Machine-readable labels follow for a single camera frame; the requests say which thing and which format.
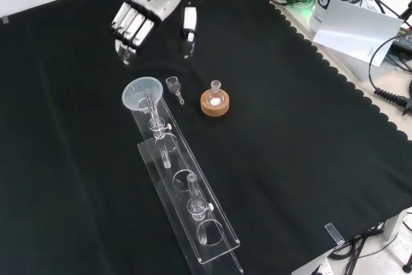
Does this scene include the black floor cables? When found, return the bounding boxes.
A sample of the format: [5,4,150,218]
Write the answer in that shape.
[327,210,412,275]

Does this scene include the black electronic device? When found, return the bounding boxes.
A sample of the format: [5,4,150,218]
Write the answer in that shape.
[384,25,412,73]

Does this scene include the clear acrylic funnel stand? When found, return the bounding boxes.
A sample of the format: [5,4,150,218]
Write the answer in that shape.
[125,86,244,275]

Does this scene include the black bench cloth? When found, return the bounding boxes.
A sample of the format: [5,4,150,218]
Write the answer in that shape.
[0,0,412,275]

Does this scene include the white bench leg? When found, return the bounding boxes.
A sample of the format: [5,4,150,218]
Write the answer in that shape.
[382,206,412,241]

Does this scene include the small glass weighing funnel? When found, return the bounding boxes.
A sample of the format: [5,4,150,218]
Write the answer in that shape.
[165,76,186,106]

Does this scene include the cork ring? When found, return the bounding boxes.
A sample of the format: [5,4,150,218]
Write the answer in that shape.
[200,90,231,117]

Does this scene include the pale white board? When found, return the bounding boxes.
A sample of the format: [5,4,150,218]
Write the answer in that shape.
[312,0,405,68]

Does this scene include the small round-bottom glass flask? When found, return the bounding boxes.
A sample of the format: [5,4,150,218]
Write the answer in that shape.
[205,80,225,107]

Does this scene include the white power strip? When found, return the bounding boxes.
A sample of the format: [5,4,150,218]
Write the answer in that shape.
[307,255,337,275]

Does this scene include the clear plastic funnel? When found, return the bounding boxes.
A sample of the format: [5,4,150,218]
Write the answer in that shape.
[121,76,164,115]

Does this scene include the black cable with ribbed plug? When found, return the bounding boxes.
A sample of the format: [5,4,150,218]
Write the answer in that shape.
[368,35,412,117]

